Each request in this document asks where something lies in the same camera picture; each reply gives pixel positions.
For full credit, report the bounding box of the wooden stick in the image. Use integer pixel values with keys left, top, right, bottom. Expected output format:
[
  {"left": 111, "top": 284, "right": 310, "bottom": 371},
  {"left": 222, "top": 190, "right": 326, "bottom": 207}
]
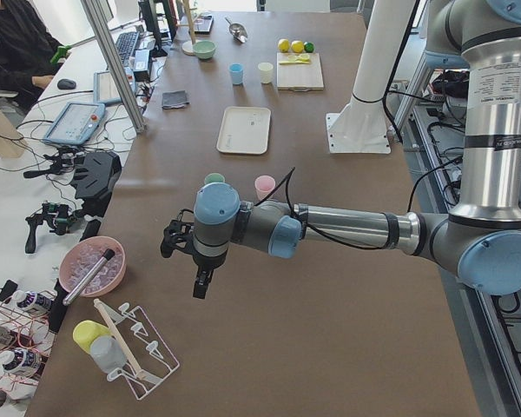
[{"left": 93, "top": 298, "right": 146, "bottom": 381}]

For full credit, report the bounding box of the blue teach pendant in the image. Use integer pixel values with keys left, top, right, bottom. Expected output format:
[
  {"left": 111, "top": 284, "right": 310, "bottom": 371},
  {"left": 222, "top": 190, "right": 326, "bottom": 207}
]
[
  {"left": 93, "top": 67, "right": 137, "bottom": 106},
  {"left": 43, "top": 103, "right": 105, "bottom": 146}
]

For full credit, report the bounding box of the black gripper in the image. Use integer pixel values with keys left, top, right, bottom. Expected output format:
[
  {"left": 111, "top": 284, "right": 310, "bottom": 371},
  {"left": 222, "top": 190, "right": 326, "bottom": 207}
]
[{"left": 193, "top": 252, "right": 226, "bottom": 299}]

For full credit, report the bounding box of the aluminium frame post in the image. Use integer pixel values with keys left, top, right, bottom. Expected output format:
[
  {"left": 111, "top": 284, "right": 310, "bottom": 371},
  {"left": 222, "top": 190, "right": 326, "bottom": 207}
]
[{"left": 81, "top": 0, "right": 146, "bottom": 134}]

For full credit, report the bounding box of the pink bowl with ice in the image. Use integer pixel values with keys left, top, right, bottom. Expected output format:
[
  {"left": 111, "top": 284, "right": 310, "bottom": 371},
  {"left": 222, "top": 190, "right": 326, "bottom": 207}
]
[{"left": 59, "top": 236, "right": 127, "bottom": 298}]

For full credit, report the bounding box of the yellow plastic knife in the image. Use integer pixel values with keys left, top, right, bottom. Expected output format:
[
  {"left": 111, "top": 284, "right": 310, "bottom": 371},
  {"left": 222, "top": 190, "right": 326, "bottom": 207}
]
[{"left": 278, "top": 60, "right": 311, "bottom": 65}]

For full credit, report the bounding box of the wooden cutting board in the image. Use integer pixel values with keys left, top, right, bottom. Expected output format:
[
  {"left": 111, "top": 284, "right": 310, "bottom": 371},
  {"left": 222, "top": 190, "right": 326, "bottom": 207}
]
[{"left": 276, "top": 52, "right": 324, "bottom": 91}]

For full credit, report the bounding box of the pink cup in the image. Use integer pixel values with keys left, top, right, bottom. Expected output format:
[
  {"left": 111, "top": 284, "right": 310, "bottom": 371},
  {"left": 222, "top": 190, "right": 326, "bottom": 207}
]
[{"left": 254, "top": 175, "right": 275, "bottom": 201}]

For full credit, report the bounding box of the white wire rack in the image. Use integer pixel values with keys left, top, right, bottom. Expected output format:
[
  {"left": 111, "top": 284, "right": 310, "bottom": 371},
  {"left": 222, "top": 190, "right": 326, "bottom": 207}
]
[{"left": 102, "top": 301, "right": 180, "bottom": 400}]

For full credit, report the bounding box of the mint green bowl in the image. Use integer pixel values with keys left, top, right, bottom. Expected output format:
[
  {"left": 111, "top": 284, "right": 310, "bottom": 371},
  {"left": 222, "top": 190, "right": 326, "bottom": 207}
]
[{"left": 193, "top": 40, "right": 216, "bottom": 60}]

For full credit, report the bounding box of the translucent plastic bottle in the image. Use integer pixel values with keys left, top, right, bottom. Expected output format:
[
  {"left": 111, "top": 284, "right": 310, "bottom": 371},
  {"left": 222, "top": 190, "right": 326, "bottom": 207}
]
[{"left": 89, "top": 335, "right": 128, "bottom": 374}]

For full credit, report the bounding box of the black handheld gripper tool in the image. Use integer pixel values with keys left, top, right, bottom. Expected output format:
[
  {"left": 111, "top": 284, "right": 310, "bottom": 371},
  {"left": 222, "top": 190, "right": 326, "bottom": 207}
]
[{"left": 24, "top": 202, "right": 84, "bottom": 254}]

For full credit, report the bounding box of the green cup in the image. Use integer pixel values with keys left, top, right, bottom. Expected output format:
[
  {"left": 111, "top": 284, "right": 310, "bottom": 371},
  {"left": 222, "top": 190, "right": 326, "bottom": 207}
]
[{"left": 203, "top": 172, "right": 226, "bottom": 185}]

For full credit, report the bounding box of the blue cup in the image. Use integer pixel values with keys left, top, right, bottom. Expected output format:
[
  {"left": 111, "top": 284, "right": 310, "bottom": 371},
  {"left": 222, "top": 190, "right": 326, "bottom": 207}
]
[{"left": 228, "top": 63, "right": 244, "bottom": 85}]

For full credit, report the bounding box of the green lime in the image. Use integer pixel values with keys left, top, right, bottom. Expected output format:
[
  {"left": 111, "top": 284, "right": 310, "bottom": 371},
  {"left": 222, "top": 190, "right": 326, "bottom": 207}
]
[{"left": 304, "top": 42, "right": 315, "bottom": 53}]

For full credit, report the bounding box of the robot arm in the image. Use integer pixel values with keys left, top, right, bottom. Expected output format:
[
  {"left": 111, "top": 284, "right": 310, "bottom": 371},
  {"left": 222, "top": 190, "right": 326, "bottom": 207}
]
[{"left": 190, "top": 1, "right": 521, "bottom": 298}]

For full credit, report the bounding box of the black computer mouse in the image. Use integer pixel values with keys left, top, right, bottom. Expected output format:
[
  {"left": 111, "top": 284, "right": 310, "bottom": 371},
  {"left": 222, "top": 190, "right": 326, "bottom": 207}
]
[{"left": 56, "top": 79, "right": 76, "bottom": 90}]

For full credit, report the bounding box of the cream cup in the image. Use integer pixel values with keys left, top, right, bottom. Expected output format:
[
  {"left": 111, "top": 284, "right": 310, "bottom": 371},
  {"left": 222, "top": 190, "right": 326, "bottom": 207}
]
[{"left": 257, "top": 62, "right": 274, "bottom": 84}]

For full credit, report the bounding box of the metal tube with black cap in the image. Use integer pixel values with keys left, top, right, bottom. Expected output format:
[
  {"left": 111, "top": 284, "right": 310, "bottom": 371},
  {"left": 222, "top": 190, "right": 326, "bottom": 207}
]
[{"left": 63, "top": 248, "right": 115, "bottom": 306}]

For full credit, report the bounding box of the seated person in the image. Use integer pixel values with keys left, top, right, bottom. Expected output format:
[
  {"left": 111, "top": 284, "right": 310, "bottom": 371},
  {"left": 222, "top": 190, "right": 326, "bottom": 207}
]
[{"left": 0, "top": 0, "right": 62, "bottom": 110}]

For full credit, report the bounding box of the whole yellow lemon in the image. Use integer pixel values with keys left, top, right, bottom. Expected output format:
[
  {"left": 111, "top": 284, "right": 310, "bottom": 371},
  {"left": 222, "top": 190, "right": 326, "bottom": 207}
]
[{"left": 278, "top": 38, "right": 290, "bottom": 53}]

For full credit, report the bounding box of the black keyboard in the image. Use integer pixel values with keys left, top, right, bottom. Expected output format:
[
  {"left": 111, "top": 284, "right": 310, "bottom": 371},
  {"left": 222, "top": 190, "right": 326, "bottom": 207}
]
[{"left": 115, "top": 31, "right": 139, "bottom": 66}]

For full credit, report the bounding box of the grey folded cloth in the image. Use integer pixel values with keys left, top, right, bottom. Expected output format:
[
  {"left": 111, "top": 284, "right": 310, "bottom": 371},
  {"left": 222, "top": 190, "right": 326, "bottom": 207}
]
[{"left": 162, "top": 90, "right": 189, "bottom": 109}]

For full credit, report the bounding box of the yellow lidded bottle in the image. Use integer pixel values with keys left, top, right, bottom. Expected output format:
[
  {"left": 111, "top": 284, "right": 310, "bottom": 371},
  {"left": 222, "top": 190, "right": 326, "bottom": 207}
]
[{"left": 72, "top": 320, "right": 111, "bottom": 354}]

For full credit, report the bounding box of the metal scoop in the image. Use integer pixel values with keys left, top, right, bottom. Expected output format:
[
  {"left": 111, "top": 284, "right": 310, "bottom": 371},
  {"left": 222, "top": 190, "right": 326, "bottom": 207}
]
[{"left": 225, "top": 17, "right": 248, "bottom": 43}]

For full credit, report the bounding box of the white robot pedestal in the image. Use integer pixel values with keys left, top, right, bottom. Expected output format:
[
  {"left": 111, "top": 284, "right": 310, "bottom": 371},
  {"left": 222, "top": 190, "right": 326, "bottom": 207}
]
[{"left": 326, "top": 0, "right": 419, "bottom": 155}]

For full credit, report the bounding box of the cream serving tray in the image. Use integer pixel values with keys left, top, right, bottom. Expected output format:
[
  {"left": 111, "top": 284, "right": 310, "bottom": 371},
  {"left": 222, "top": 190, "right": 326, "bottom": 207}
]
[{"left": 216, "top": 106, "right": 271, "bottom": 156}]

